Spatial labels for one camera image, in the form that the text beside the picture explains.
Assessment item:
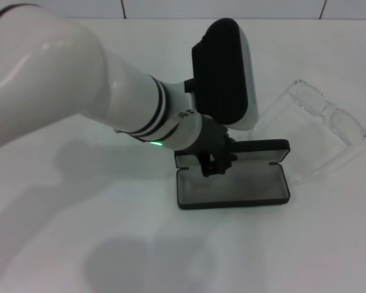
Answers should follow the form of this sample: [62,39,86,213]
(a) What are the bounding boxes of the clear frame glasses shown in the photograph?
[249,78,366,187]

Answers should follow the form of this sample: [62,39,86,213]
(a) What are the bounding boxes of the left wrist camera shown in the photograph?
[184,18,260,132]

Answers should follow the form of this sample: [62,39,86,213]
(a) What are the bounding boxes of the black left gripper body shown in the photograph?
[197,115,239,167]

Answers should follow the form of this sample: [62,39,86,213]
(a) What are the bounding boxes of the black glasses case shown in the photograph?
[174,139,292,211]

